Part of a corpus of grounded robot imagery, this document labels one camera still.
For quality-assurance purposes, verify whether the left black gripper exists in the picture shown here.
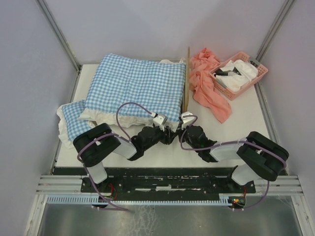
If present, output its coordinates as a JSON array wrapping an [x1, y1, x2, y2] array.
[[143, 124, 178, 151]]

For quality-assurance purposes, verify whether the blue checkered mattress cushion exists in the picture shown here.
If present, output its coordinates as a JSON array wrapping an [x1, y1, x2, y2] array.
[[79, 54, 186, 129]]

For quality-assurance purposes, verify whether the wooden pet bed frame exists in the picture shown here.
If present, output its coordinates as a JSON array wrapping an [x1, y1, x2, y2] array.
[[182, 47, 190, 113]]

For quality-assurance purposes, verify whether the small blue checkered pillow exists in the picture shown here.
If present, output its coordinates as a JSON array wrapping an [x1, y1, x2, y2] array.
[[57, 100, 95, 148]]

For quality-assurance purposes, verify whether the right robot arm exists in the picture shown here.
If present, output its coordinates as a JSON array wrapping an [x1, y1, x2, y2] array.
[[177, 125, 289, 192]]

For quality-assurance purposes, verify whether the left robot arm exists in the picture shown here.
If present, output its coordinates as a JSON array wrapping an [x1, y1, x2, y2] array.
[[73, 123, 177, 192]]

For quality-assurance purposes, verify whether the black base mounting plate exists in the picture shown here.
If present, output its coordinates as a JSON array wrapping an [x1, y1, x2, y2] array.
[[96, 168, 256, 196]]

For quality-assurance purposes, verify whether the pink crumpled cloth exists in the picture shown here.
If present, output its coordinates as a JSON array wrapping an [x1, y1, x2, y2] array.
[[189, 48, 232, 123]]

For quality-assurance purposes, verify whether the pink plastic basket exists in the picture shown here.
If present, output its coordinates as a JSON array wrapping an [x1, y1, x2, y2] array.
[[210, 52, 268, 101]]

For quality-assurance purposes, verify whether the black white object in basket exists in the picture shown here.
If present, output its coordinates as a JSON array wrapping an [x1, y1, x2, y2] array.
[[214, 67, 242, 76]]

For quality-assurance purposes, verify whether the white cloth in basket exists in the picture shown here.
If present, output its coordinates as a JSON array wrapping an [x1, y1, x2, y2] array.
[[215, 59, 258, 93]]

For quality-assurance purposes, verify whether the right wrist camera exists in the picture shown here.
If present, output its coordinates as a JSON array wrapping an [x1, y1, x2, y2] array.
[[179, 111, 197, 130]]

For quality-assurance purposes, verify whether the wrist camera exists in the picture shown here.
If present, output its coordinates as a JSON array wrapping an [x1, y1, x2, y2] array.
[[153, 113, 167, 131], [179, 111, 197, 130]]

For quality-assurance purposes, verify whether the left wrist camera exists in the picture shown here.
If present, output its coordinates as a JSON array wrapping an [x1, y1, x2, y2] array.
[[153, 113, 167, 131]]

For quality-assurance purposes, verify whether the white slotted cable duct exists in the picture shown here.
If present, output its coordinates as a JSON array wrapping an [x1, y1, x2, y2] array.
[[46, 194, 232, 207]]

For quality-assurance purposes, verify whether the left aluminium corner post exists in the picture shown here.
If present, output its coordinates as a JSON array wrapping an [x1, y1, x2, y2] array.
[[36, 0, 82, 73]]

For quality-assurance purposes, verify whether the aluminium corner post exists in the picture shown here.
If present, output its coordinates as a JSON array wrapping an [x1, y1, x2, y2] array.
[[255, 0, 296, 62], [36, 0, 82, 73]]

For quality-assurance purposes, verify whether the right aluminium corner post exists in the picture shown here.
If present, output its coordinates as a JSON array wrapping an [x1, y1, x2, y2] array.
[[255, 0, 296, 62]]

